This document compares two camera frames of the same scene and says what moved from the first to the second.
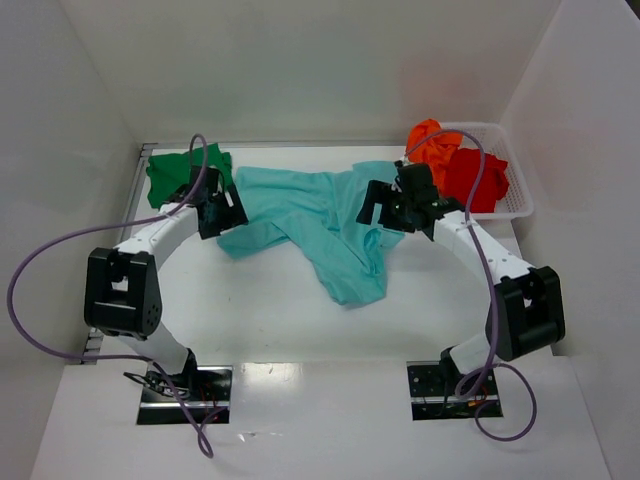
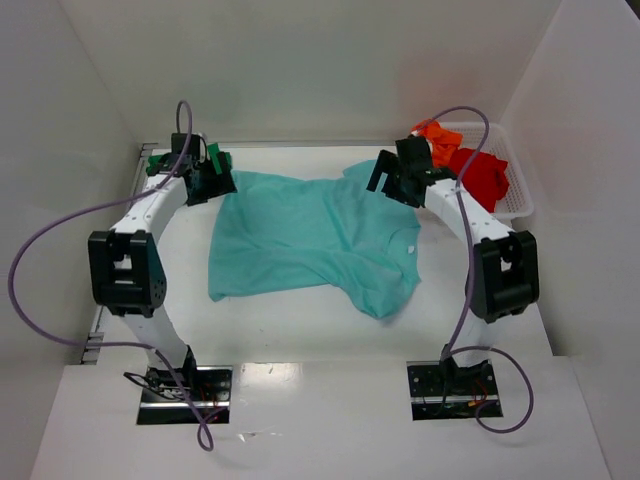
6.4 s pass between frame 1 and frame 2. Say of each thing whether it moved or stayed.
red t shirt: stayed
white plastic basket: stayed
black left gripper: moved
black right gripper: moved
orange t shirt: stayed
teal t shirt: moved
